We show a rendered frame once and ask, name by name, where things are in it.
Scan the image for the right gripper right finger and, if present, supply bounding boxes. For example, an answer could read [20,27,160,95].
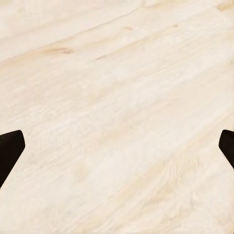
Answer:
[218,130,234,168]

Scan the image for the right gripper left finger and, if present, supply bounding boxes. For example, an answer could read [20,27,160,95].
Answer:
[0,130,25,188]

